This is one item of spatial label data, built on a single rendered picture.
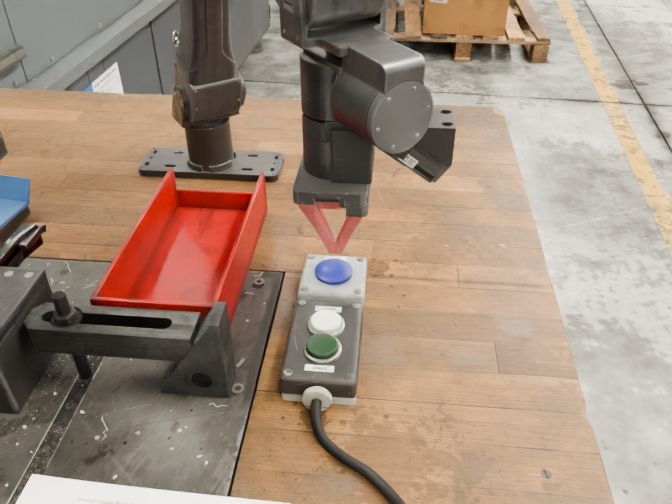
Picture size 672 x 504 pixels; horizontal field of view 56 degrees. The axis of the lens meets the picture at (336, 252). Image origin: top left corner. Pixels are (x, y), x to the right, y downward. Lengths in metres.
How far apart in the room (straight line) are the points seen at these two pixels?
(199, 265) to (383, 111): 0.34
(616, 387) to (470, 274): 1.26
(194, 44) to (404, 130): 0.37
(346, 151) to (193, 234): 0.30
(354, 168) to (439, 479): 0.27
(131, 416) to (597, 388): 1.51
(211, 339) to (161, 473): 0.11
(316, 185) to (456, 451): 0.25
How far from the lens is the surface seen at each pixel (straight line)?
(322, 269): 0.66
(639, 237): 2.57
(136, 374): 0.63
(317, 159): 0.56
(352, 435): 0.56
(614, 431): 1.84
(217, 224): 0.79
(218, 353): 0.55
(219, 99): 0.83
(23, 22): 1.87
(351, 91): 0.48
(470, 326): 0.66
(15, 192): 0.89
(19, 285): 0.63
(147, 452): 0.57
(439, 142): 0.55
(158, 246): 0.77
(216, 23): 0.78
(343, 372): 0.56
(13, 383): 0.62
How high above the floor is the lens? 1.35
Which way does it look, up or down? 37 degrees down
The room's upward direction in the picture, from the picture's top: straight up
